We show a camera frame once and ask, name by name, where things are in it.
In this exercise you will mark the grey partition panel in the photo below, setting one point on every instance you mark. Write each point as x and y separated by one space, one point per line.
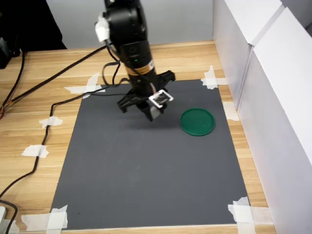
170 22

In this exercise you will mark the dark grey mat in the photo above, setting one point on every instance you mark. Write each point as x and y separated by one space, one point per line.
146 170

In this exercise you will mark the round green lid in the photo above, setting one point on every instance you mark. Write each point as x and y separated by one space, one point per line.
197 122

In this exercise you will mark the white tape on mat edge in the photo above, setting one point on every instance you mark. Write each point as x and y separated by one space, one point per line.
230 111

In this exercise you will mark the white tape on mat corner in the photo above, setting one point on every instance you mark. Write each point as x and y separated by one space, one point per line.
57 218
91 85
243 214
210 81

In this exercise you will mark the black chair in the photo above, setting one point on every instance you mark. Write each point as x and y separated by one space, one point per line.
31 22

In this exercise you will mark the black box device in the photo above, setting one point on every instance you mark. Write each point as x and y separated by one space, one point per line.
5 53

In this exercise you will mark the white power strip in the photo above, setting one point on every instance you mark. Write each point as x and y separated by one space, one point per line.
2 213

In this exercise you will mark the white tape on table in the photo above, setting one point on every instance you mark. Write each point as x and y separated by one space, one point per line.
13 228

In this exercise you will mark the white partition panel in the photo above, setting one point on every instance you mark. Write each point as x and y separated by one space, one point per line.
280 122
231 36

